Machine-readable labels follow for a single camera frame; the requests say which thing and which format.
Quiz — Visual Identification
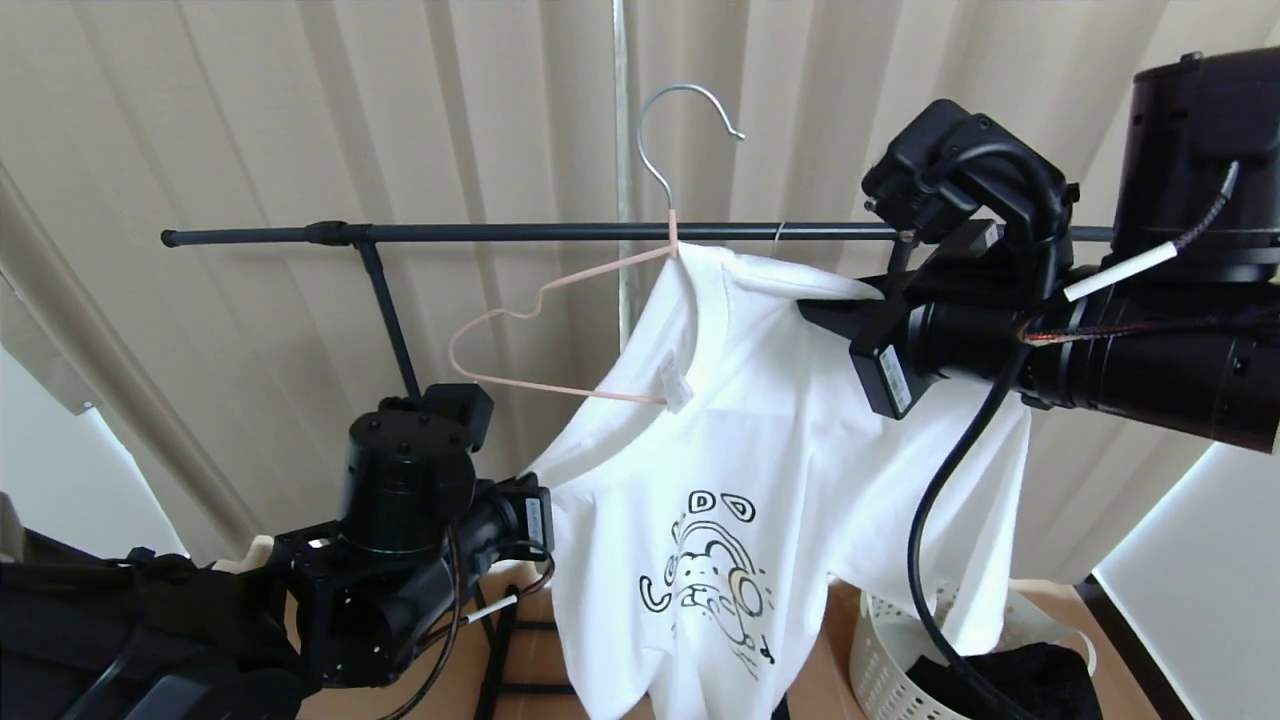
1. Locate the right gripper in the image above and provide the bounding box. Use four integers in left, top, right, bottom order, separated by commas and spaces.
850, 290, 1280, 451

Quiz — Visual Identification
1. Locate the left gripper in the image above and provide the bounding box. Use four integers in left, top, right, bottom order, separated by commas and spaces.
305, 473, 557, 693

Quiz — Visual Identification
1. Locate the white printed t-shirt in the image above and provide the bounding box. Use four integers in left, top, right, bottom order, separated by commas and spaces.
520, 240, 1033, 720

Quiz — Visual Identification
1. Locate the black clothes rack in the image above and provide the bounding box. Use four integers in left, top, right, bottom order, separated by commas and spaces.
160, 220, 1116, 720

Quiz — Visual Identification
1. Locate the white laundry basket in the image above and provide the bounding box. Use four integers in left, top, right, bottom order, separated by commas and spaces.
849, 585, 1099, 720

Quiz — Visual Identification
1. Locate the black garment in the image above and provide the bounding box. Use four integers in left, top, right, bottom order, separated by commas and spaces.
904, 640, 1105, 720

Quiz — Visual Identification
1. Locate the beige curtain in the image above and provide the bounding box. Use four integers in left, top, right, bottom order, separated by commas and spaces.
0, 0, 1280, 591

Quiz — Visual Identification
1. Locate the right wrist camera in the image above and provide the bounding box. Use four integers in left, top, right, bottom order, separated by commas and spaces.
861, 98, 1083, 301

